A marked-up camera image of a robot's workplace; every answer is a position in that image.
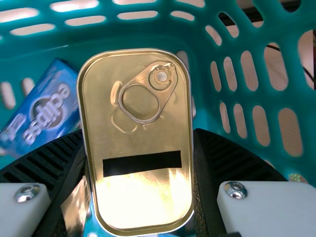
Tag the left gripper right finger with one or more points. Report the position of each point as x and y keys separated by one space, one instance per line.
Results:
x=234 y=168

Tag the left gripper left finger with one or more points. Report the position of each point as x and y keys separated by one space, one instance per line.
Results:
x=37 y=168

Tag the gold rectangular tin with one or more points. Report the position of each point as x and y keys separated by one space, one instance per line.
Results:
x=138 y=148

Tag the teal shopping basket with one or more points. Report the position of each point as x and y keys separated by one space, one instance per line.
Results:
x=153 y=32

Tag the small blue box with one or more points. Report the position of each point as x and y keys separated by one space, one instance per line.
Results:
x=47 y=108

